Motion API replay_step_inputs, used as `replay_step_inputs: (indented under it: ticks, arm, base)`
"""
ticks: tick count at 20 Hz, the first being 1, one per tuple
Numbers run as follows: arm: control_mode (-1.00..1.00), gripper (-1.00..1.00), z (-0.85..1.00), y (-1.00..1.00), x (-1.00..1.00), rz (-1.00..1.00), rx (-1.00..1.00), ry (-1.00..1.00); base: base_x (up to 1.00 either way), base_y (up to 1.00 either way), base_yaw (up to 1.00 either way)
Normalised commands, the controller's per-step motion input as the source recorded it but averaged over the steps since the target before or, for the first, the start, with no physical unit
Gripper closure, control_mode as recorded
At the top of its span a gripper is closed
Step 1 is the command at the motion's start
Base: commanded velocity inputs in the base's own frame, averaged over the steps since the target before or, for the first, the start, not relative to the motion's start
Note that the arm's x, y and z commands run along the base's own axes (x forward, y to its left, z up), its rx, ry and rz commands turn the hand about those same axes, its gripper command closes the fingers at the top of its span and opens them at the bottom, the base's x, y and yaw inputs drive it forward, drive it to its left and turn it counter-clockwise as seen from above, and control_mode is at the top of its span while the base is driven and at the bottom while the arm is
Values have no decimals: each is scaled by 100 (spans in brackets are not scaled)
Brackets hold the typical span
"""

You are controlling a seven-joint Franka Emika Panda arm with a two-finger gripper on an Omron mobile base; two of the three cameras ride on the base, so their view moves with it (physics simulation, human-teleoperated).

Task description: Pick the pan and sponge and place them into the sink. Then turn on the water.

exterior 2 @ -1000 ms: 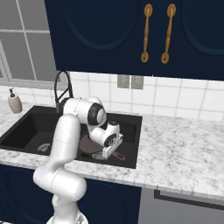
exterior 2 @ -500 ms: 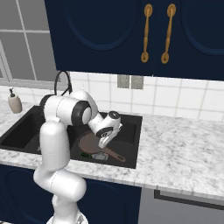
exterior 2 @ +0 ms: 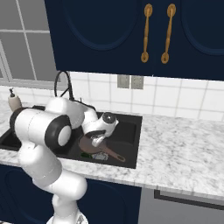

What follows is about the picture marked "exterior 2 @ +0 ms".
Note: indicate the grey wall socket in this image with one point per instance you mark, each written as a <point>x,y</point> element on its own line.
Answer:
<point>137,82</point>
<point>123,81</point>

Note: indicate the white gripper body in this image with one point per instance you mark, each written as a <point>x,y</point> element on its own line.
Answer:
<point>97,141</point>

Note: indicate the beige soap dispenser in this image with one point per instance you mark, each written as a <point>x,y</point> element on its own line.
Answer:
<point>14,102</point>

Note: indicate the navy wall cupboard door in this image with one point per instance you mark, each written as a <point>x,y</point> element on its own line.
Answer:
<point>198,35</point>
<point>99,32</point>

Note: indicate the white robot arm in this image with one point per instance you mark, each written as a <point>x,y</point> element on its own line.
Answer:
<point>35,128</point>

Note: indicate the white framed window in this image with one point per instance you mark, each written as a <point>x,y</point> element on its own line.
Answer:
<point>26,43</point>

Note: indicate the grey dishwasher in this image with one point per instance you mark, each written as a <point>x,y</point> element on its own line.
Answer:
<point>180,211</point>

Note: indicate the black tap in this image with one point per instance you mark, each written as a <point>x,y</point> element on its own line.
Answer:
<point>69,84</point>

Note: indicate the black sink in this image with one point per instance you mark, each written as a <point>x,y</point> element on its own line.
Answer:
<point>128,137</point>

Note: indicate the navy base cupboard door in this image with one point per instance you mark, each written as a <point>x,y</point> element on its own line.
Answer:
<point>113,204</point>
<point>14,192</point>

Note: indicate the green and white sponge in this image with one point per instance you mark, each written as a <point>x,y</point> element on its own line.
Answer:
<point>99,157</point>

